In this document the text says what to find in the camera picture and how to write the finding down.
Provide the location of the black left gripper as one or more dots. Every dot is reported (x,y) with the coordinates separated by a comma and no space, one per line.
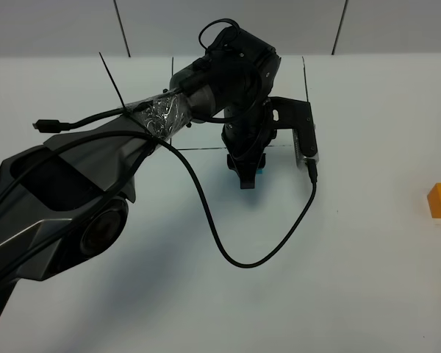
(246,140)

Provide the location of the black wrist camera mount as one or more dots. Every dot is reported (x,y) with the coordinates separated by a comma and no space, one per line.
(297,116)

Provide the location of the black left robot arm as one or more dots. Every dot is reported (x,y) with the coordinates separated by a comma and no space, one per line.
(67,200)

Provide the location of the black zip tie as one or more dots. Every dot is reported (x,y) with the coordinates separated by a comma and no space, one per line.
(114,86)

